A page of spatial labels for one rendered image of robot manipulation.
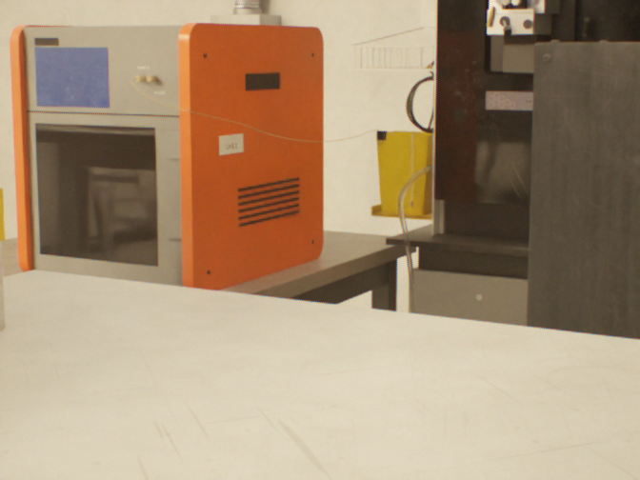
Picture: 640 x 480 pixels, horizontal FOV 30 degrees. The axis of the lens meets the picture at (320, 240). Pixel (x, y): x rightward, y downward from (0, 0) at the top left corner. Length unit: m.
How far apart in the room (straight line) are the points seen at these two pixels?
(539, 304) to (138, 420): 0.69
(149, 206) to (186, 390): 1.21
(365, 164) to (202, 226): 1.81
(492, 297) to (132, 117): 0.75
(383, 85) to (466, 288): 1.46
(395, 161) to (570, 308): 1.15
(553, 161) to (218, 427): 0.68
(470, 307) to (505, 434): 1.60
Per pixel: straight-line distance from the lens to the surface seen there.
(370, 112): 3.59
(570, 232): 1.22
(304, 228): 2.13
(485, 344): 0.79
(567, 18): 2.19
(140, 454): 0.58
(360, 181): 3.63
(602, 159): 1.19
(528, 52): 2.13
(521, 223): 2.25
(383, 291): 2.41
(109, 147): 1.92
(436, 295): 2.23
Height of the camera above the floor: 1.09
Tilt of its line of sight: 9 degrees down
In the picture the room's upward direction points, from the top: straight up
